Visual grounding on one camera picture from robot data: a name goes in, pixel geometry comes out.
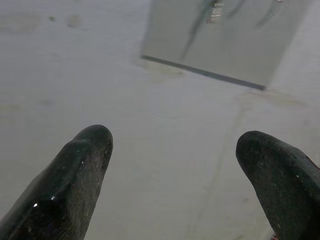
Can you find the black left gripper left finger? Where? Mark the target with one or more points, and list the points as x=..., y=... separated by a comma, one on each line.
x=65, y=190

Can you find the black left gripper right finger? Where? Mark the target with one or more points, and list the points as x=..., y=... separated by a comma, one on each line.
x=287, y=185

